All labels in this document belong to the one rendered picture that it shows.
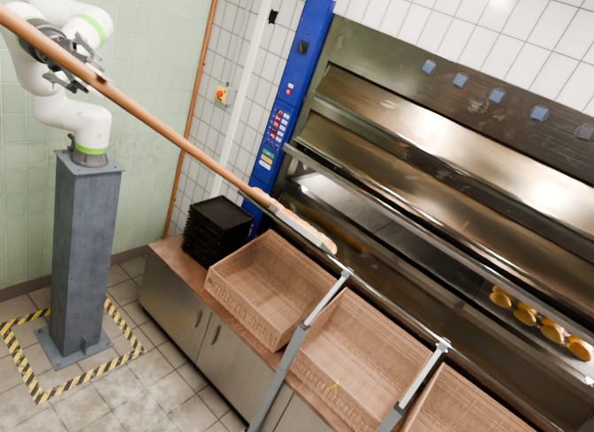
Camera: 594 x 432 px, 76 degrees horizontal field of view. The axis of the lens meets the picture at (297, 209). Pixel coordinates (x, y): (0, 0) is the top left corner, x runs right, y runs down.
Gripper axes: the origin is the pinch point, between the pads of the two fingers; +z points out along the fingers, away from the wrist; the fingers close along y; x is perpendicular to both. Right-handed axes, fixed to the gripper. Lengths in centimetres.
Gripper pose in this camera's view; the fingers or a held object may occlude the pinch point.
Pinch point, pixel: (94, 80)
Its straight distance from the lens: 96.0
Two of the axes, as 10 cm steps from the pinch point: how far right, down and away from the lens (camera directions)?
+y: -6.0, 8.0, -0.2
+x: -3.2, -2.7, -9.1
